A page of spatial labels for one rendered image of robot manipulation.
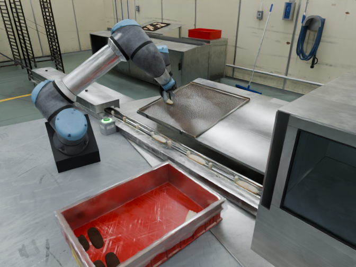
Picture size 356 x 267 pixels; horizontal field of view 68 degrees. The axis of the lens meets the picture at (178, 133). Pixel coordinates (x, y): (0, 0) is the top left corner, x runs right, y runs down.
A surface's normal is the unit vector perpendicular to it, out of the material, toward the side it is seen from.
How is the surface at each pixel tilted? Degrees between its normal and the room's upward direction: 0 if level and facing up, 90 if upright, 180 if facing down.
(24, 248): 0
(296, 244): 90
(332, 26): 90
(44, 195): 0
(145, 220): 0
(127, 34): 60
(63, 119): 54
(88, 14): 90
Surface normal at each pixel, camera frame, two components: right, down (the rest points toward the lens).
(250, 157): -0.13, -0.82
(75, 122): 0.44, -0.22
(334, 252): -0.72, 0.34
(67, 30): 0.69, 0.33
